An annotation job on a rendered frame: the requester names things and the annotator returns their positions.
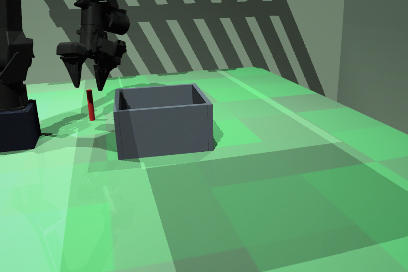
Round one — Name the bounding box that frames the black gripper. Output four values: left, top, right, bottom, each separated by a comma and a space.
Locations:
56, 24, 121, 91

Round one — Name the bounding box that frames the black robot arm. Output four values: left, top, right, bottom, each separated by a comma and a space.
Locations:
0, 0, 130, 112

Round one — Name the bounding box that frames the red peg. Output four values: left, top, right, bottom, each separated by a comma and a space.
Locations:
86, 89, 95, 121

